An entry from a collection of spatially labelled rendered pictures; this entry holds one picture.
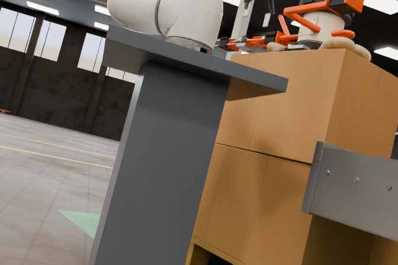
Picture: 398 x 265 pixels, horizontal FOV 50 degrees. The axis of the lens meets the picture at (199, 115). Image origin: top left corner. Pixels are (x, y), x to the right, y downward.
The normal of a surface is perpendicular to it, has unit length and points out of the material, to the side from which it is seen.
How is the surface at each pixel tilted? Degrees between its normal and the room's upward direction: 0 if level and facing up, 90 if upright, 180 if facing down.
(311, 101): 90
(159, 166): 90
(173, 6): 91
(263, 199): 90
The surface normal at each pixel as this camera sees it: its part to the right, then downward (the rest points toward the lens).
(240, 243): -0.76, -0.24
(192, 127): 0.24, -0.01
